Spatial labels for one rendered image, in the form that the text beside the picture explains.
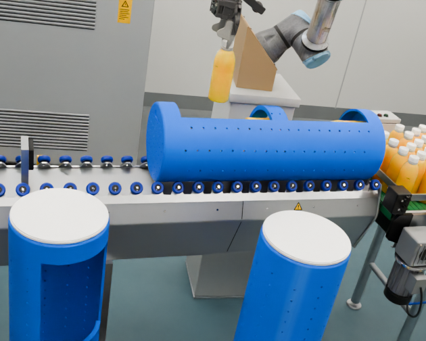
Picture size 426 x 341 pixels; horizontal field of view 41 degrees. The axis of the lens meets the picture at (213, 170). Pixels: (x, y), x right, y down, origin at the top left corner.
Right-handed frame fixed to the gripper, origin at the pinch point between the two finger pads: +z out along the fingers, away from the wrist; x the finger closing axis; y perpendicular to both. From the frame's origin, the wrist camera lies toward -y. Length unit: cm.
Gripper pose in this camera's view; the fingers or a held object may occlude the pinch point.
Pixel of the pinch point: (227, 42)
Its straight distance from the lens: 189.9
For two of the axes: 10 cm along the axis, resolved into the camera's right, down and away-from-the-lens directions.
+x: 2.7, 5.1, -8.2
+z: -2.0, 8.6, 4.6
